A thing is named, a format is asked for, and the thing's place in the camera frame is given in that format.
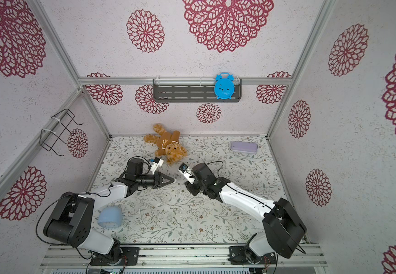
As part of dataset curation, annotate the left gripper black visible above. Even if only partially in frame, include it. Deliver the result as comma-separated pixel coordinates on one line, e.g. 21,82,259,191
137,171,175,190

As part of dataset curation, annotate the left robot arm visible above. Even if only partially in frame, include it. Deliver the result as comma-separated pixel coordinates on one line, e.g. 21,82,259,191
43,156,176,266

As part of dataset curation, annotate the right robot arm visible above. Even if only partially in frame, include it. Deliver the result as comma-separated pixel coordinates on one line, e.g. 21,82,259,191
179,163,307,264

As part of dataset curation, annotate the brown teddy bear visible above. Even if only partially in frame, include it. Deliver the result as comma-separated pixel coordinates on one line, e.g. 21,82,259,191
144,124,188,165

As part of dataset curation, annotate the purple rectangular case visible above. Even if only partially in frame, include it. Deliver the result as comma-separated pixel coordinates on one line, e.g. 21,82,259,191
231,141,259,154

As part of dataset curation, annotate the light blue cup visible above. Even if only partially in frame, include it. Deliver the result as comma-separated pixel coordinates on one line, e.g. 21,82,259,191
98,206,123,229

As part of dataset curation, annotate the blue alarm clock toy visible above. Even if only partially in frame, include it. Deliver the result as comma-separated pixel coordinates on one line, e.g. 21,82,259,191
214,73,235,99

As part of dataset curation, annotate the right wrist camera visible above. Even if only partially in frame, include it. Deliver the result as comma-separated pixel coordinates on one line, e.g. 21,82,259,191
179,163,195,184

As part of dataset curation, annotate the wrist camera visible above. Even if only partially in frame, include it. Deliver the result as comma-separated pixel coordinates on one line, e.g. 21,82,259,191
149,157,164,174
179,163,195,184

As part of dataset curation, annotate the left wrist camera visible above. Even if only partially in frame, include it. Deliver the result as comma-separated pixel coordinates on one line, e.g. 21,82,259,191
149,157,164,174

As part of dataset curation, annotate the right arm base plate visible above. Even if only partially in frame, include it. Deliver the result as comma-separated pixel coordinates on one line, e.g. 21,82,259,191
228,245,278,265

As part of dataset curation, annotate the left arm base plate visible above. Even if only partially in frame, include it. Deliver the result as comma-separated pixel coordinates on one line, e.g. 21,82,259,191
89,247,140,267

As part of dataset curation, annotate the grey wall shelf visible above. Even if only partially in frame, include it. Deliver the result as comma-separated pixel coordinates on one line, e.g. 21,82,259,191
152,79,242,103

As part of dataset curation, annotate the black wire wall rack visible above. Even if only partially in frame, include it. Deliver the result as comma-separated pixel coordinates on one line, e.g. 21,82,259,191
39,108,83,157

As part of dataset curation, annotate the aluminium front rail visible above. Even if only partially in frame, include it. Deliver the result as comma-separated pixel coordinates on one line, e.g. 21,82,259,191
39,244,329,270

